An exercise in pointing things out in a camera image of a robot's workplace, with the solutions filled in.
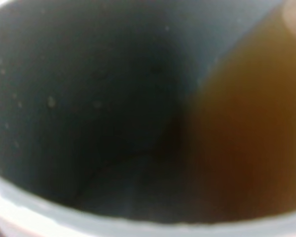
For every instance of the teal green plastic cup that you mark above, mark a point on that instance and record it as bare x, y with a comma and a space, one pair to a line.
148, 118

